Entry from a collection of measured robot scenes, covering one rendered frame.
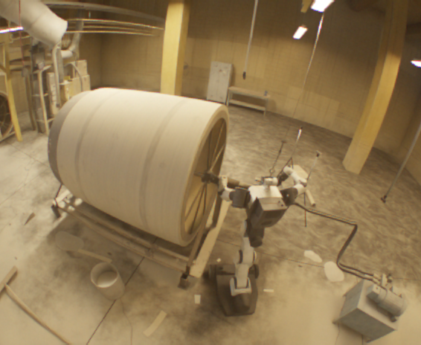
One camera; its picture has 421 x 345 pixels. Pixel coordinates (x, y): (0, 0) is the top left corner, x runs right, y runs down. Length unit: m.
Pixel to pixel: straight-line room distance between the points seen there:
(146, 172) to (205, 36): 9.34
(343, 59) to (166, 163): 9.66
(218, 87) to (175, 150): 7.89
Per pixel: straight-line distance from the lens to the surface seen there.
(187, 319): 2.33
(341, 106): 10.55
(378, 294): 2.55
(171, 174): 1.57
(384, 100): 6.34
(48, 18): 4.97
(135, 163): 1.72
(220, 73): 9.26
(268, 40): 9.95
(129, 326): 2.36
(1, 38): 6.84
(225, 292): 2.30
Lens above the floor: 2.26
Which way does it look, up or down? 34 degrees down
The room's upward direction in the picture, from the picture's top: 9 degrees clockwise
